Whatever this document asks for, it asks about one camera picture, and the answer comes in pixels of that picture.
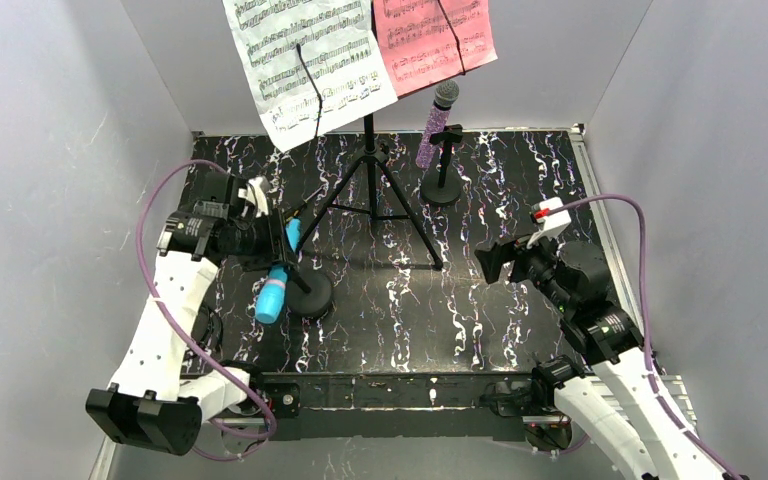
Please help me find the blue toy microphone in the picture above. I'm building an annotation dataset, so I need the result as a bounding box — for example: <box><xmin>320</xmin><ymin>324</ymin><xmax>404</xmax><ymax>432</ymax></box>
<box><xmin>254</xmin><ymin>218</ymin><xmax>302</xmax><ymax>324</ymax></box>

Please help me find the black round-base mic stand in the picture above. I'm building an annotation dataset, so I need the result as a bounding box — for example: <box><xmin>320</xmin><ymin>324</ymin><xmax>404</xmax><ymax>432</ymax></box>
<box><xmin>281</xmin><ymin>210</ymin><xmax>334</xmax><ymax>319</ymax></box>
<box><xmin>420</xmin><ymin>124</ymin><xmax>464</xmax><ymax>207</ymax></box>

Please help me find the purple glitter microphone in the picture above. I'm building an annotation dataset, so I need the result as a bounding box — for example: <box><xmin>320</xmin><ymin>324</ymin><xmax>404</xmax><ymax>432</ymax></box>
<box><xmin>415</xmin><ymin>79</ymin><xmax>460</xmax><ymax>169</ymax></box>

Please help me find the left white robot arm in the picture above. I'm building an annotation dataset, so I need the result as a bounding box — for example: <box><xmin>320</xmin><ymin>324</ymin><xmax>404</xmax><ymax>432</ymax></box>
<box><xmin>85</xmin><ymin>171</ymin><xmax>289</xmax><ymax>456</ymax></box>

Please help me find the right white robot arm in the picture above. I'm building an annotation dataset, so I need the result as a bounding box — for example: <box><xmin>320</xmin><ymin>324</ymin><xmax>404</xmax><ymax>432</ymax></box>
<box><xmin>475</xmin><ymin>239</ymin><xmax>741</xmax><ymax>479</ymax></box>

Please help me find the black tripod music stand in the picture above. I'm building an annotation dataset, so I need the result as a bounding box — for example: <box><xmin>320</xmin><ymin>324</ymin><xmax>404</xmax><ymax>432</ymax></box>
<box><xmin>297</xmin><ymin>114</ymin><xmax>444</xmax><ymax>271</ymax></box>

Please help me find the white sheet music page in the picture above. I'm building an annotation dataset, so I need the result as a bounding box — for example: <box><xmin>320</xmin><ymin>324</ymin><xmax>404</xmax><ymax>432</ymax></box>
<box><xmin>223</xmin><ymin>0</ymin><xmax>397</xmax><ymax>152</ymax></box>

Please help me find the pink sheet music page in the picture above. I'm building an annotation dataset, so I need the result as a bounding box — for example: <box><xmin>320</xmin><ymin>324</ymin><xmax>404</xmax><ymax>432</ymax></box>
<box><xmin>372</xmin><ymin>0</ymin><xmax>497</xmax><ymax>97</ymax></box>

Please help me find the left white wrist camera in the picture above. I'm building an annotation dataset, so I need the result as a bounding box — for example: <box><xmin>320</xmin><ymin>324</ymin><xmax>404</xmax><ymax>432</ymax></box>
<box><xmin>238</xmin><ymin>176</ymin><xmax>272</xmax><ymax>218</ymax></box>

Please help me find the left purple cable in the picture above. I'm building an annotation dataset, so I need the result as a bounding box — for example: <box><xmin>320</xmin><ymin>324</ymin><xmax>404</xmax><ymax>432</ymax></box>
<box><xmin>136</xmin><ymin>159</ymin><xmax>279</xmax><ymax>463</ymax></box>

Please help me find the purple cable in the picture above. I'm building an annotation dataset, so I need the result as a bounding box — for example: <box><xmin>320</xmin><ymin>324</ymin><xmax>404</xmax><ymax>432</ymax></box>
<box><xmin>136</xmin><ymin>159</ymin><xmax>279</xmax><ymax>463</ymax></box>
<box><xmin>546</xmin><ymin>193</ymin><xmax>750</xmax><ymax>480</ymax></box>

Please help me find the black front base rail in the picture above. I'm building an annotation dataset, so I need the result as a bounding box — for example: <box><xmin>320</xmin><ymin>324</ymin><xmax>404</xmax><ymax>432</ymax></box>
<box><xmin>253</xmin><ymin>372</ymin><xmax>573</xmax><ymax>450</ymax></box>

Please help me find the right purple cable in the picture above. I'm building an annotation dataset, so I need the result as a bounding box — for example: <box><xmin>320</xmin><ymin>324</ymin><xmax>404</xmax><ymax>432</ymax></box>
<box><xmin>546</xmin><ymin>193</ymin><xmax>750</xmax><ymax>480</ymax></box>

